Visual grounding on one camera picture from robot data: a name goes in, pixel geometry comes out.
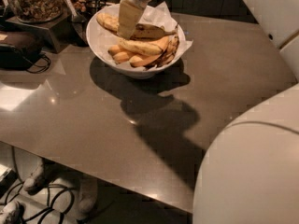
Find glass jar of nuts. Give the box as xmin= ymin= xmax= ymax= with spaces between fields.
xmin=8 ymin=0 xmax=63 ymax=23

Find orange banana front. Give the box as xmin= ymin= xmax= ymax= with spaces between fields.
xmin=129 ymin=36 xmax=169 ymax=67

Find black floor cables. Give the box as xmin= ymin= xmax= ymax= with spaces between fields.
xmin=3 ymin=154 xmax=78 ymax=224

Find black cable on table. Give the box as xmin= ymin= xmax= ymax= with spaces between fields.
xmin=26 ymin=53 xmax=52 ymax=75

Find white paper liner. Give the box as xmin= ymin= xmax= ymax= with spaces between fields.
xmin=86 ymin=3 xmax=192 ymax=79

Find spotted yellow banana top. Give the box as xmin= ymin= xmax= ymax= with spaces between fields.
xmin=95 ymin=12 xmax=178 ymax=41

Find metal scoop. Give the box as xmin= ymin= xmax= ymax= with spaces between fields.
xmin=65 ymin=0 xmax=86 ymax=23

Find dark overripe banana right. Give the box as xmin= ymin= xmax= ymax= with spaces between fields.
xmin=147 ymin=28 xmax=179 ymax=69

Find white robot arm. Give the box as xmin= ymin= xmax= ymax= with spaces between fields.
xmin=180 ymin=0 xmax=299 ymax=224

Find white ceramic bowl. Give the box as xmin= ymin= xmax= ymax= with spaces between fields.
xmin=86 ymin=3 xmax=192 ymax=79

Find small orange banana lower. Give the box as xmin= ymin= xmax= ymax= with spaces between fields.
xmin=113 ymin=51 xmax=134 ymax=63

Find small orange banana left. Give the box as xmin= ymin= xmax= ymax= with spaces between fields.
xmin=108 ymin=45 xmax=124 ymax=56

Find grey sock foot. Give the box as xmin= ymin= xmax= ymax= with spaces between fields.
xmin=23 ymin=161 xmax=52 ymax=193
xmin=78 ymin=175 xmax=98 ymax=214

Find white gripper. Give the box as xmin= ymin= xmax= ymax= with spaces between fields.
xmin=118 ymin=0 xmax=151 ymax=39

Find grey sock foot left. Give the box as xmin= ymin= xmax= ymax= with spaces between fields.
xmin=23 ymin=161 xmax=52 ymax=193

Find grey sock foot right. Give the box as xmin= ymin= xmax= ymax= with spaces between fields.
xmin=78 ymin=175 xmax=98 ymax=214

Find small orange banana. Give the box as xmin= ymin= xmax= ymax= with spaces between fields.
xmin=113 ymin=51 xmax=134 ymax=63
xmin=108 ymin=45 xmax=124 ymax=56

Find black bag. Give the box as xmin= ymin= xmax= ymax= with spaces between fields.
xmin=0 ymin=31 xmax=44 ymax=71

